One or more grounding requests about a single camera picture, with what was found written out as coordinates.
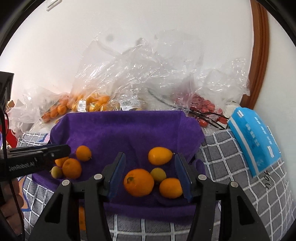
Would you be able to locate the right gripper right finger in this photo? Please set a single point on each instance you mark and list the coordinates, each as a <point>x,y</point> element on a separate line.
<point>200,192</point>

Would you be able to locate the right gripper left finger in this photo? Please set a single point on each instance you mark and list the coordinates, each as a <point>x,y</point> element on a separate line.
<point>100,189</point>

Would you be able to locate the bag of small oranges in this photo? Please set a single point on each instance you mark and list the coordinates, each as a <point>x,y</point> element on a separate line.
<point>57,108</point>

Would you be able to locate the purple towel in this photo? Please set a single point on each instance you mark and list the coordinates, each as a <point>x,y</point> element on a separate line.
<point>134,133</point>

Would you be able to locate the brown wooden frame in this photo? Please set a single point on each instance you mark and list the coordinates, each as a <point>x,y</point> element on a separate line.
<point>260,54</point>

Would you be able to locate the oval orange kumquat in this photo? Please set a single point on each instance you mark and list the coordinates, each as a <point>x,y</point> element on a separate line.
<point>159,156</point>

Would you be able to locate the grey checkered blanket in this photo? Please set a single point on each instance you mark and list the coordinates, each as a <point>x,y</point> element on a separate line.
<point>223,161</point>

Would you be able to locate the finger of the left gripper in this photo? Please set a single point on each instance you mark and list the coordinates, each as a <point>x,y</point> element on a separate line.
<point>33,149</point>
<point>33,159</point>

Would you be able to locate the medium orange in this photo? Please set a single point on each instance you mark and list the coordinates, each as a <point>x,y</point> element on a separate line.
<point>72,168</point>

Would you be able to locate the blue tissue pack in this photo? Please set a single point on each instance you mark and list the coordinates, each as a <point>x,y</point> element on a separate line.
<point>255,140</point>

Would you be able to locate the large orange with stem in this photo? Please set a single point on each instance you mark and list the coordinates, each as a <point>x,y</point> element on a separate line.
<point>138,182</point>

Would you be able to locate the small orange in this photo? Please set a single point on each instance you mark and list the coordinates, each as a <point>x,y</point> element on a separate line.
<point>83,153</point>
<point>170,188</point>
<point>60,162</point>

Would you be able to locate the person left hand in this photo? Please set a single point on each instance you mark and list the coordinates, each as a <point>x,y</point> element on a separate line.
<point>10,210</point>

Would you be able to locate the clear plastic bag pile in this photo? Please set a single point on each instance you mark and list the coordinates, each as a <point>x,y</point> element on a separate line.
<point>163,74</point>

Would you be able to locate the yellow-green small fruit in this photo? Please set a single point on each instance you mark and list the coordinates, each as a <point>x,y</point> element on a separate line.
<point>158,174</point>
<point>56,172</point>

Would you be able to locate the red box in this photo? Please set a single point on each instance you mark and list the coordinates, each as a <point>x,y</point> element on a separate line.
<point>10,137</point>

